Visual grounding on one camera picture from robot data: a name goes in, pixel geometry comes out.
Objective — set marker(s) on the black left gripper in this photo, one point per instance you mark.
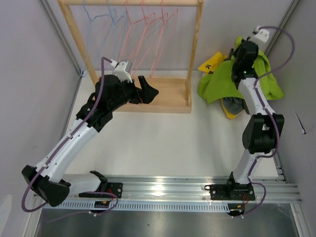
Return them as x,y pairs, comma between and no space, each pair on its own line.
147,93

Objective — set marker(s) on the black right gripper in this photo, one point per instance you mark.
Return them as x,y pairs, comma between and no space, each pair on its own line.
257,49

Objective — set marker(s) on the yellow shorts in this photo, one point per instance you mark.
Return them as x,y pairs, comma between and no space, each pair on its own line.
210,65

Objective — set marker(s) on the lime green shorts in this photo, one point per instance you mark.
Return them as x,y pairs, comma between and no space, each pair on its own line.
268,83

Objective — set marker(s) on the grey shorts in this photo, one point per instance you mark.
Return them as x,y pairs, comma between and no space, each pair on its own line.
233,105

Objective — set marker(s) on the light blue wire hanger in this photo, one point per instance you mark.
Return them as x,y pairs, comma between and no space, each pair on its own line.
119,21
89,37

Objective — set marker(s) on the dark olive shorts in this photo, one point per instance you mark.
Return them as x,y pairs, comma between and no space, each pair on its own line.
222,88

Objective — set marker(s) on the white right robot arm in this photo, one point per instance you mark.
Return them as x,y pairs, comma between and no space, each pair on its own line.
261,135

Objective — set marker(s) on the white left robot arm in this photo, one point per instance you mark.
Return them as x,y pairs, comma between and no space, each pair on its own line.
47,178

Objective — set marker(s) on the wooden clothes rack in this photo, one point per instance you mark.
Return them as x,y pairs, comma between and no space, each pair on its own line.
174,93

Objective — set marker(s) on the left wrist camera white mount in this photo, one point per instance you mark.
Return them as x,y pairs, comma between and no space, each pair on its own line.
122,70

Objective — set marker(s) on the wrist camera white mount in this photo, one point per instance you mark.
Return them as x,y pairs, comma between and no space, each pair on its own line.
259,36
122,70

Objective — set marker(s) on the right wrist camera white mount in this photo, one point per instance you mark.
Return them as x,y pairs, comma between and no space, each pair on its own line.
259,36

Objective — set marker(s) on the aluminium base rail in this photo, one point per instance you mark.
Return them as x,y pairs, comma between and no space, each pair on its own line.
191,189

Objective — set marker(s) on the slotted cable duct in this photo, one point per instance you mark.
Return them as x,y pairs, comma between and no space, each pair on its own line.
146,206

